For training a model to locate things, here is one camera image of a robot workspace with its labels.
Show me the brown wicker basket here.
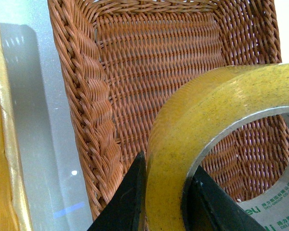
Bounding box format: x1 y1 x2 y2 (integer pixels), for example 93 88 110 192
48 0 281 218

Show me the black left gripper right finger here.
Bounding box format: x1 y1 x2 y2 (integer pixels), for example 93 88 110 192
183 166 265 231

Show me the yellow tape roll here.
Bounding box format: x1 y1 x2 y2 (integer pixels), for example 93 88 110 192
145 64 289 231

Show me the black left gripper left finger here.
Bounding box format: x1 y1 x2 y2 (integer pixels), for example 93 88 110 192
88 151 146 231

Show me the yellow woven basket tray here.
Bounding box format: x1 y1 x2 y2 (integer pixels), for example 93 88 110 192
0 0 33 231

